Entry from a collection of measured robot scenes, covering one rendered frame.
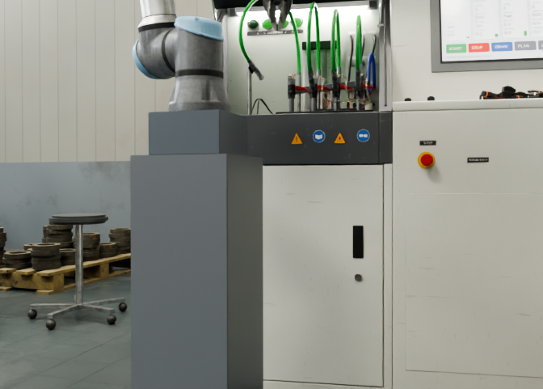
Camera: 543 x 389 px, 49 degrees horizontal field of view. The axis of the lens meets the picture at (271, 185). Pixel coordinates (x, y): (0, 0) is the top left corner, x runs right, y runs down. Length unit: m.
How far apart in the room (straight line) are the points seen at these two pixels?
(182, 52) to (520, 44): 1.22
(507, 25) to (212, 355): 1.49
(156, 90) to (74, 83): 0.84
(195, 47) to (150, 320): 0.63
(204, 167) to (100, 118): 4.28
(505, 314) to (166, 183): 1.09
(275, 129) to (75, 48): 4.08
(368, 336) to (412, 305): 0.17
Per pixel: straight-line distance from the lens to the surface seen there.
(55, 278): 4.16
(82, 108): 5.67
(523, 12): 2.27
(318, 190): 1.86
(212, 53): 1.42
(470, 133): 1.87
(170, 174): 1.34
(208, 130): 1.34
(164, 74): 1.54
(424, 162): 1.82
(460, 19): 2.23
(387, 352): 1.93
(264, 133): 1.89
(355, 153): 1.85
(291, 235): 1.88
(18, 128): 6.09
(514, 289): 1.92
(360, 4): 2.46
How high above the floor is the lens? 0.75
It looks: 1 degrees down
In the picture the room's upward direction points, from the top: straight up
